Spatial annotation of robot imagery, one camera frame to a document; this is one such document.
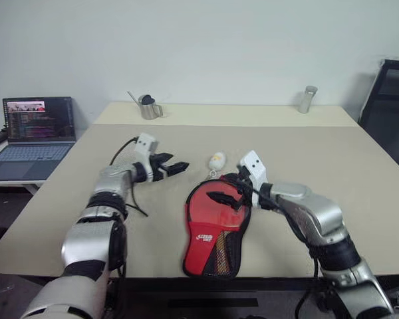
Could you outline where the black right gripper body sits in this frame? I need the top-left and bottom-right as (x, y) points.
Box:
(233, 169), (254, 210)

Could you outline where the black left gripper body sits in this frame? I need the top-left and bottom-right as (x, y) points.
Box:
(149, 154), (170, 182)

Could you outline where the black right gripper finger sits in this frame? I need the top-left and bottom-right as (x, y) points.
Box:
(224, 173), (246, 191)
(206, 191), (237, 209)

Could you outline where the red table tennis paddle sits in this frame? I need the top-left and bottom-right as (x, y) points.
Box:
(189, 190), (247, 231)

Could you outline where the red black mesh paddle case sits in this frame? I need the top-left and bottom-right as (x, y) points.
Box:
(182, 172), (254, 278)

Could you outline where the stainless steel pitcher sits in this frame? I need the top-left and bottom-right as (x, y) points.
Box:
(138, 94), (166, 120)

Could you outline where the glass jar with metal lid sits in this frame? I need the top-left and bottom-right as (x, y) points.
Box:
(297, 85), (319, 115)

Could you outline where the open grey laptop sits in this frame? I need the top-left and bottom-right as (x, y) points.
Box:
(0, 96), (78, 182)

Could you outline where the white side table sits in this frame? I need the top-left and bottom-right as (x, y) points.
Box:
(0, 179), (47, 196)

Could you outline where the black mesh office chair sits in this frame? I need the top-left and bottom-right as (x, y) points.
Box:
(356, 58), (399, 179)

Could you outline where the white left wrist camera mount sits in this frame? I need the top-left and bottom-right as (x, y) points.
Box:
(134, 133), (161, 182)

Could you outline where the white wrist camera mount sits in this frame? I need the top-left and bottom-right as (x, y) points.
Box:
(134, 133), (161, 182)
(237, 150), (269, 187)

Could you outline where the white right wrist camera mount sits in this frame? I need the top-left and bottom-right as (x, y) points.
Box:
(237, 150), (269, 187)

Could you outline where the white keychain charm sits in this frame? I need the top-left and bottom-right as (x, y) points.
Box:
(208, 151), (227, 179)

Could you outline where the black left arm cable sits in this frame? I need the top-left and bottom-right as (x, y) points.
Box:
(108, 135), (150, 217)

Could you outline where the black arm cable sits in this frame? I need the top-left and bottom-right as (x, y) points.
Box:
(108, 135), (150, 217)
(235, 163), (320, 319)

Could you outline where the black table frame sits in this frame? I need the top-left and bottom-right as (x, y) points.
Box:
(106, 275), (399, 319)

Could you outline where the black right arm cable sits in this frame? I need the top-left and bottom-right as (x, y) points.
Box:
(235, 163), (320, 319)

